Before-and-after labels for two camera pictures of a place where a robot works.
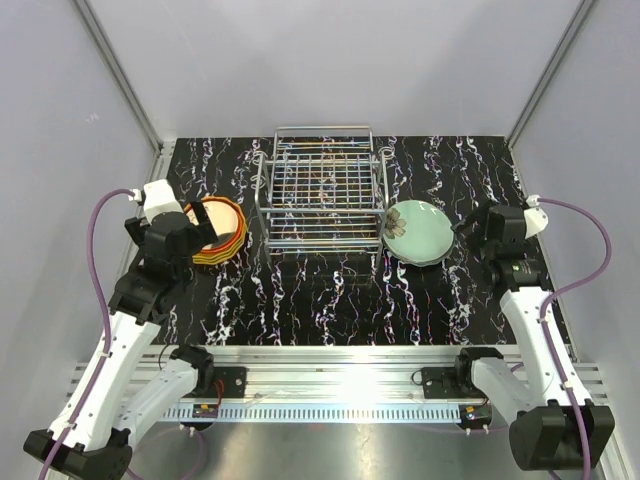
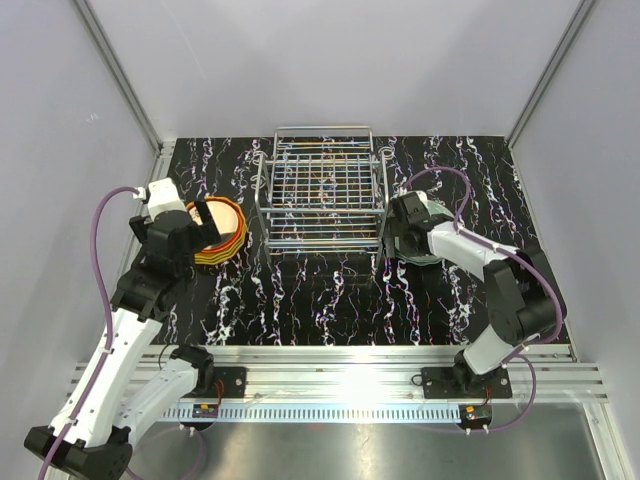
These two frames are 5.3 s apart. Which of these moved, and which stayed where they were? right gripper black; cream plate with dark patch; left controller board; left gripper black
Moved: right gripper black
Stayed: left controller board; left gripper black; cream plate with dark patch
